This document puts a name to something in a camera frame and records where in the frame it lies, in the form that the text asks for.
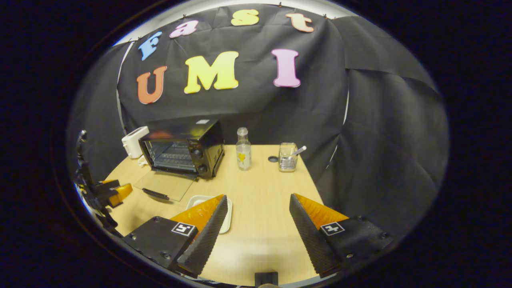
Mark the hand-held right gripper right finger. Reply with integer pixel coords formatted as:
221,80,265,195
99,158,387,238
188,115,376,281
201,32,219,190
289,193,395,279

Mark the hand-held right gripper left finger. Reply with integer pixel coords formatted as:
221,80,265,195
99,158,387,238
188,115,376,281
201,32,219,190
122,194,228,279

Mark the cream square plate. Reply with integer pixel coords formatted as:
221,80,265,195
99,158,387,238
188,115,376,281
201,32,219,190
186,195,233,234

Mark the black electric oven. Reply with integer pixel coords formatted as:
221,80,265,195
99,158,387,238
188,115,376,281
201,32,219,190
133,119,225,202

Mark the white toaster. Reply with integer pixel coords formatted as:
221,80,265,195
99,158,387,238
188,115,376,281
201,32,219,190
121,126,150,159

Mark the clear drink bottle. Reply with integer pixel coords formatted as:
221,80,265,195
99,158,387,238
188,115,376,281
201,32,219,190
236,127,252,171

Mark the black backdrop cloth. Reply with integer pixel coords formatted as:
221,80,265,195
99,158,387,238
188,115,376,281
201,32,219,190
66,3,450,240

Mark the metal wire utensil holder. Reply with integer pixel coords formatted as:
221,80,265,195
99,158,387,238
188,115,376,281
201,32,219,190
278,142,299,173

